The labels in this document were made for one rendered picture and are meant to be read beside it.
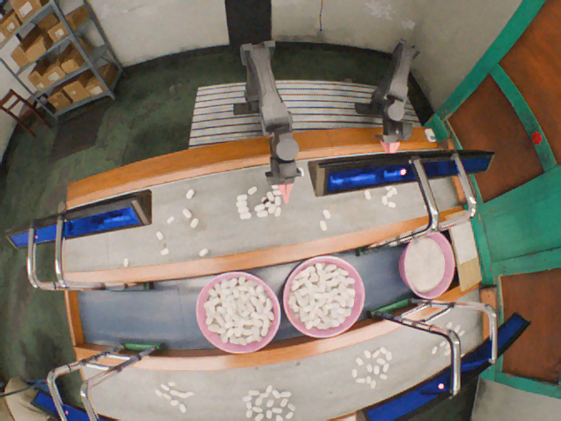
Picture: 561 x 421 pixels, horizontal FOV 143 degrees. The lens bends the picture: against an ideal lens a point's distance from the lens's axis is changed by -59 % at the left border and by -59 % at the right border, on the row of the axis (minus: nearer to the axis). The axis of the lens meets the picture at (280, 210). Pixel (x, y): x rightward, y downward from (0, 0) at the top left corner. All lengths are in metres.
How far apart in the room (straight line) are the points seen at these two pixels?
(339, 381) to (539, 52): 1.31
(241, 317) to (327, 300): 0.29
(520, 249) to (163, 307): 1.37
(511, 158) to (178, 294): 1.34
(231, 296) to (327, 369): 0.41
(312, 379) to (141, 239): 0.78
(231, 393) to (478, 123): 1.38
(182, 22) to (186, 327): 2.55
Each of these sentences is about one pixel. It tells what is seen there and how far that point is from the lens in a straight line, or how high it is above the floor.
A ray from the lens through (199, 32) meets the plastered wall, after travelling 2.66.
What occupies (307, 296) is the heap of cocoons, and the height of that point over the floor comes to 0.72.
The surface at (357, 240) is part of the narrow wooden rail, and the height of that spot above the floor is 0.76.
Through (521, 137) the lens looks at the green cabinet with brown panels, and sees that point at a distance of 0.98.
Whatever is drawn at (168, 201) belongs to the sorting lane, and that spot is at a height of 0.74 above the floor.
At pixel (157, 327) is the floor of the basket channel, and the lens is 0.93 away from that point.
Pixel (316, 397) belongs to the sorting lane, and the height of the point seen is 0.74.
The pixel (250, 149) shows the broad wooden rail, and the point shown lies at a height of 0.76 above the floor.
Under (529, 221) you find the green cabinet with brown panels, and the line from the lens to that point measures 0.99.
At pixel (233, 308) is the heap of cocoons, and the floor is 0.74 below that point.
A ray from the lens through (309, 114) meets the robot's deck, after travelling 1.09.
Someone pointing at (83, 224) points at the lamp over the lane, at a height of 1.08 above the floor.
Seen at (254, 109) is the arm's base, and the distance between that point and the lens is 1.04.
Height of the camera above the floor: 1.47
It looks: 73 degrees down
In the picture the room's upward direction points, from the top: 9 degrees clockwise
